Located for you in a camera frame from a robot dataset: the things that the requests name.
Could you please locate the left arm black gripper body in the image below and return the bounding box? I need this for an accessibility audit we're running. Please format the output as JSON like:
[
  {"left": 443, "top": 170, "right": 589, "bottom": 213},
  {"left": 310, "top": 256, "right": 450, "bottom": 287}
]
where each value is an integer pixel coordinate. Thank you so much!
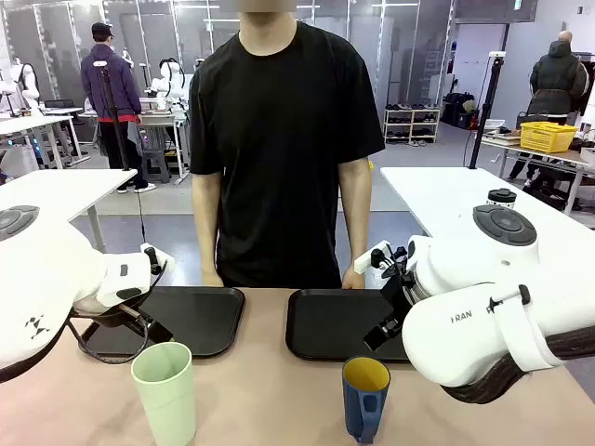
[{"left": 99, "top": 304, "right": 174, "bottom": 345}]

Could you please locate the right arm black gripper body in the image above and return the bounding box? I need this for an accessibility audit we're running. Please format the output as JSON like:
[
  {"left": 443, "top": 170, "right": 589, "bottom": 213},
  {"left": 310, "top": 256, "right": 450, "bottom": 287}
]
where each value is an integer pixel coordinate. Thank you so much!
[{"left": 379, "top": 268, "right": 417, "bottom": 322}]

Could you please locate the light green plastic cup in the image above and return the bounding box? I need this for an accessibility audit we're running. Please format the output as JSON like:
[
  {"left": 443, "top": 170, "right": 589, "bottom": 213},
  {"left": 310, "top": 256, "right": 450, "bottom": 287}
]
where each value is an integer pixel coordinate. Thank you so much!
[{"left": 130, "top": 342, "right": 194, "bottom": 446}]

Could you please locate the person's left forearm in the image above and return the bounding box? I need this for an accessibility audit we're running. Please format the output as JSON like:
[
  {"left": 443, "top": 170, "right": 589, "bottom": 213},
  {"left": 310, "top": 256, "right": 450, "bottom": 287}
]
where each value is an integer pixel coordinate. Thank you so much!
[{"left": 340, "top": 203, "right": 374, "bottom": 275}]

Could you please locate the person's right forearm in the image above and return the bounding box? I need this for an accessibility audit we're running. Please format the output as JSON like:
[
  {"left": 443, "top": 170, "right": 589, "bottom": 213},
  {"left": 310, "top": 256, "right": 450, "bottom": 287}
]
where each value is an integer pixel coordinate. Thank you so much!
[{"left": 192, "top": 203, "right": 222, "bottom": 278}]

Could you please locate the person's left hand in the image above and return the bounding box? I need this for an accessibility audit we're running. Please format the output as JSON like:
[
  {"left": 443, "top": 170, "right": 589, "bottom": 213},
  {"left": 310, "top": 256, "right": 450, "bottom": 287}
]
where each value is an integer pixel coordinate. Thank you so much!
[{"left": 340, "top": 266, "right": 366, "bottom": 291}]

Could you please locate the black plastic tray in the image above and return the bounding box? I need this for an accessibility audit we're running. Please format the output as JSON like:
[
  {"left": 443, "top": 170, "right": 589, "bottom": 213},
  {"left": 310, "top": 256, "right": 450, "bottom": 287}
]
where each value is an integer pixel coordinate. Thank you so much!
[
  {"left": 78, "top": 286, "right": 246, "bottom": 359},
  {"left": 285, "top": 288, "right": 411, "bottom": 363}
]

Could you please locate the blue mug yellow inside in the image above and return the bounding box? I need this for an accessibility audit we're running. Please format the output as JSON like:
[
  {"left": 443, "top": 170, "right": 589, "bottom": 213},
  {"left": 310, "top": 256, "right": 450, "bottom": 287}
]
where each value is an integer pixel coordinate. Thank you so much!
[{"left": 341, "top": 356, "right": 391, "bottom": 445}]

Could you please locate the large white table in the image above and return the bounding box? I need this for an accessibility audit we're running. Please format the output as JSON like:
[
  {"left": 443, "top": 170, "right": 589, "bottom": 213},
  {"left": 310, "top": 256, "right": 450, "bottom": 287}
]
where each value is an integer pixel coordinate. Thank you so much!
[{"left": 379, "top": 165, "right": 595, "bottom": 298}]

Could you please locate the black and white canister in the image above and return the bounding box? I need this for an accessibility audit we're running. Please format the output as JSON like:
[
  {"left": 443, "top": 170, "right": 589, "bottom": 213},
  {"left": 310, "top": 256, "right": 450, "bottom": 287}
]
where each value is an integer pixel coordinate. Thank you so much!
[{"left": 485, "top": 188, "right": 519, "bottom": 208}]

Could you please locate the grey step stool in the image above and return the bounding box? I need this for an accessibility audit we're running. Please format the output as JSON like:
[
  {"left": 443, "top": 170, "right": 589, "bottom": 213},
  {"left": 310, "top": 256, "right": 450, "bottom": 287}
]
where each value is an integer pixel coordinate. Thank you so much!
[{"left": 139, "top": 148, "right": 172, "bottom": 184}]

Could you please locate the white side table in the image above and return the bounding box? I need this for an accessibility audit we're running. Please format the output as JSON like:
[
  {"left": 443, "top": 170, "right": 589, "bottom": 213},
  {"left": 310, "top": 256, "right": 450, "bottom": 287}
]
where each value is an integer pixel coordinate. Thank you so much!
[{"left": 0, "top": 168, "right": 139, "bottom": 255}]

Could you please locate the white shoe rack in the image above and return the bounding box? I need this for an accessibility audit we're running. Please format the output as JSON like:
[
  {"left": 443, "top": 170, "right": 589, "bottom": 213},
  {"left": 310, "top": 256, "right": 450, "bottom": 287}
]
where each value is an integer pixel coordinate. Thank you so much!
[{"left": 383, "top": 107, "right": 441, "bottom": 146}]

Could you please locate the person in black t-shirt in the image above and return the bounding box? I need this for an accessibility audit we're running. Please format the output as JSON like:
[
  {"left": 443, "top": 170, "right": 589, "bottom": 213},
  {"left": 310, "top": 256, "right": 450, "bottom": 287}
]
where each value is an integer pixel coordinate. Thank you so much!
[{"left": 188, "top": 0, "right": 387, "bottom": 289}]

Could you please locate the black bags pile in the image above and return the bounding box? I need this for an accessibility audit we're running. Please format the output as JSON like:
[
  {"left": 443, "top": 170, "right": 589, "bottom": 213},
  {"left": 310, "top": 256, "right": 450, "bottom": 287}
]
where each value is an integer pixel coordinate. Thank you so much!
[{"left": 440, "top": 91, "right": 479, "bottom": 130}]

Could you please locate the black pole with white top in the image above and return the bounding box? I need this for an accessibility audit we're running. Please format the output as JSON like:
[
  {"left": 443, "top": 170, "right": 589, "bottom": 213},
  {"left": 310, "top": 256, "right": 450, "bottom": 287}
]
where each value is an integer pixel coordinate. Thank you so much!
[{"left": 468, "top": 51, "right": 507, "bottom": 170}]

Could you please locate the wooden background table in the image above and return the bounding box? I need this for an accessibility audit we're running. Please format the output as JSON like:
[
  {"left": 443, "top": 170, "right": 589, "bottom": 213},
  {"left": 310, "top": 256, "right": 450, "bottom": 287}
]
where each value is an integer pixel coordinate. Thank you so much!
[{"left": 480, "top": 132, "right": 595, "bottom": 216}]

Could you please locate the yellow plastic basket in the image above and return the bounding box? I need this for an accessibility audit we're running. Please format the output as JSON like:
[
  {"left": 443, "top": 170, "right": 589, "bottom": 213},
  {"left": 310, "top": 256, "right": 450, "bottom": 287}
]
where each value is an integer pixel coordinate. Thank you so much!
[{"left": 519, "top": 121, "right": 580, "bottom": 154}]

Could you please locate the white background desk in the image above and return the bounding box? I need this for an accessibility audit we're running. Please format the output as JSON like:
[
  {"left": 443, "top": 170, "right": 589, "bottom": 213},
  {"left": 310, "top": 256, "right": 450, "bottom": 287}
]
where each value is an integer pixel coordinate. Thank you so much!
[{"left": 0, "top": 105, "right": 92, "bottom": 171}]

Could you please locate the man in purple jacket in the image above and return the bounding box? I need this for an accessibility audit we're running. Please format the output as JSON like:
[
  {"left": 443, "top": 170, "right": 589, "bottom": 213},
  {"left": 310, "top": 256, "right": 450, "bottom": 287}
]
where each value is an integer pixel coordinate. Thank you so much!
[{"left": 80, "top": 21, "right": 157, "bottom": 194}]

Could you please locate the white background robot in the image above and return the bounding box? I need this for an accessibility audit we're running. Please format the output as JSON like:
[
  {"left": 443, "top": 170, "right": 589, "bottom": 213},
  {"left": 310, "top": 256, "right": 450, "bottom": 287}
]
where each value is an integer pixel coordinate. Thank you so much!
[
  {"left": 149, "top": 57, "right": 191, "bottom": 113},
  {"left": 7, "top": 57, "right": 42, "bottom": 118}
]

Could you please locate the person in dark puffer jacket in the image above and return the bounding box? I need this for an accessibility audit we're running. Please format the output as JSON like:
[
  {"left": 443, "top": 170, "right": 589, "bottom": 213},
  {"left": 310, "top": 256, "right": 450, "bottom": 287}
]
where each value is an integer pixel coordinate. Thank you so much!
[{"left": 509, "top": 30, "right": 591, "bottom": 182}]

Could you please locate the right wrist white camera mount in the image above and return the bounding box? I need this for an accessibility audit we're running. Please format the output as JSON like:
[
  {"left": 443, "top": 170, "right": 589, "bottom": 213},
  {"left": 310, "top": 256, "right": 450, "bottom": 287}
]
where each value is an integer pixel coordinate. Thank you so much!
[{"left": 353, "top": 240, "right": 393, "bottom": 275}]

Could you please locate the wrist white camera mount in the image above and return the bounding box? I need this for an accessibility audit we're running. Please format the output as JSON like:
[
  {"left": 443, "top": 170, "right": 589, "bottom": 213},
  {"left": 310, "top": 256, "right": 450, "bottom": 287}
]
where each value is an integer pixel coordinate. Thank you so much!
[
  {"left": 353, "top": 240, "right": 393, "bottom": 275},
  {"left": 139, "top": 242, "right": 176, "bottom": 276}
]

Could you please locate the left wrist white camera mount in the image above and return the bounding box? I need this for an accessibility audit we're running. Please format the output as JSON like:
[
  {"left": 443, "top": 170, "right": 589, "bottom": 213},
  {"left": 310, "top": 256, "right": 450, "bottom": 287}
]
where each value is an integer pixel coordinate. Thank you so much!
[{"left": 139, "top": 242, "right": 176, "bottom": 276}]

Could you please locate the right arm braided cable sleeve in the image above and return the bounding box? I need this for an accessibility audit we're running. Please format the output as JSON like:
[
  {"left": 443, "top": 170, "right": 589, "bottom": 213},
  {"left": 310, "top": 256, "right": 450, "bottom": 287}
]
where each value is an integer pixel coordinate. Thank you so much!
[{"left": 440, "top": 324, "right": 595, "bottom": 405}]

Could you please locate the black camera tripod pole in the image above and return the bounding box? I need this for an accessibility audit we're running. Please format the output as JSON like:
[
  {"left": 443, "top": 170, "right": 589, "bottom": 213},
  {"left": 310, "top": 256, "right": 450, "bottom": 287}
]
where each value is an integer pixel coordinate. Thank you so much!
[{"left": 92, "top": 59, "right": 132, "bottom": 173}]

